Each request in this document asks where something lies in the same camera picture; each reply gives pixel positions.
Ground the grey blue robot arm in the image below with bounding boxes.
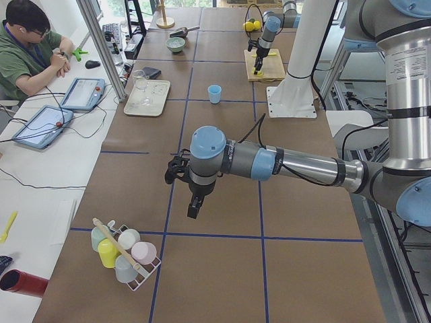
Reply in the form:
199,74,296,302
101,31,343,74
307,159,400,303
248,1,300,75
186,1,430,227

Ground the white cup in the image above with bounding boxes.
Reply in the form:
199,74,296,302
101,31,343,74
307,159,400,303
118,229,141,250

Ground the clear wine glass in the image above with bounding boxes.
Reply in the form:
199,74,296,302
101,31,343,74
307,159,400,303
132,70,151,106

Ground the wooden cup tree stand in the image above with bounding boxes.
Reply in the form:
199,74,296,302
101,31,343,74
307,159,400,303
156,0,175,29

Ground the white wire cup rack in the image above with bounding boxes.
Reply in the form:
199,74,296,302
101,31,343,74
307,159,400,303
92,218,161,291

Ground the wooden cutting board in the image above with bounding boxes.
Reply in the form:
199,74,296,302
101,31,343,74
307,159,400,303
244,48,286,81

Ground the near teach pendant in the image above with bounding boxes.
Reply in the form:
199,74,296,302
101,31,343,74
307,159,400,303
12,105,73,149

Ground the yellow lemon upper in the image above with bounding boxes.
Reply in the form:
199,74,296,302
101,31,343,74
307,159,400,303
253,20,261,30

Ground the pink cup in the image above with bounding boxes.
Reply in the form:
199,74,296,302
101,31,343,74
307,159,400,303
131,242,157,265

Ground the red cylinder tube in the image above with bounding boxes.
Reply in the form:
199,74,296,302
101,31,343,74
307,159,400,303
1,269,49,298

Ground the seated person green shirt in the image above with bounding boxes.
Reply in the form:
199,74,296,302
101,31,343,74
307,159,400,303
1,1,74,101

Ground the mint green cup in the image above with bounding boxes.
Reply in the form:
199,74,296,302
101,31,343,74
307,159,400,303
90,227,106,252

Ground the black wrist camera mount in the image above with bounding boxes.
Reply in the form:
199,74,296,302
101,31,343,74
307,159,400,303
247,39,259,52

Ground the cream bear tray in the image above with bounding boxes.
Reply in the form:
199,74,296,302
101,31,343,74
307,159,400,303
124,80,170,117

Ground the green bowl of ice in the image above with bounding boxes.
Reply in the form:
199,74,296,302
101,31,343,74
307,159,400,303
165,37,186,53

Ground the grey folded cloth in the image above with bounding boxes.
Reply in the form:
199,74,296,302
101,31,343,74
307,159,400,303
141,67,161,79

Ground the teach pendant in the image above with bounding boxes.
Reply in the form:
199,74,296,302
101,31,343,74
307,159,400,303
60,77,106,111
12,105,73,149

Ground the steel ice scoop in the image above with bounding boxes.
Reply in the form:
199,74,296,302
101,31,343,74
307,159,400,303
169,26,200,38

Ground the far teach pendant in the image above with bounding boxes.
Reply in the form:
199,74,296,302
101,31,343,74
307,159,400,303
60,77,106,111

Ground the yellow lemon lower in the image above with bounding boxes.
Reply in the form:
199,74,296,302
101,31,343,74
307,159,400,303
242,22,255,32

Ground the light blue plastic cup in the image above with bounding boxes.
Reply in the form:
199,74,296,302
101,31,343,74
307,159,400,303
207,84,222,104

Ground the pale blue grey cup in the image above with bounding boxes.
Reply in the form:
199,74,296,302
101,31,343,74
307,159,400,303
114,255,137,283

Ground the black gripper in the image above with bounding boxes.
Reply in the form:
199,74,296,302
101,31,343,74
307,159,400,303
187,181,216,219
253,47,269,71

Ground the white camera pillar base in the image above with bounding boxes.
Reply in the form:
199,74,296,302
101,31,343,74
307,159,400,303
267,0,337,118

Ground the yellow plastic knife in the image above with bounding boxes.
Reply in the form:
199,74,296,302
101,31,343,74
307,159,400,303
251,52,277,57

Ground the yellow cup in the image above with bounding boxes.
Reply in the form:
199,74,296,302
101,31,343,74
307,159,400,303
97,238,120,268

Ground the aluminium frame post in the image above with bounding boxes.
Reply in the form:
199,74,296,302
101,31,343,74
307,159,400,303
76,0,127,102

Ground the white chair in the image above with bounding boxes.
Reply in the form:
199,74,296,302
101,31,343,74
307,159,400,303
326,110,389,150

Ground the black computer mouse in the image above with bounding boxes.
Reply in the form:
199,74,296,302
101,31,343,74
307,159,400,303
85,60,101,69

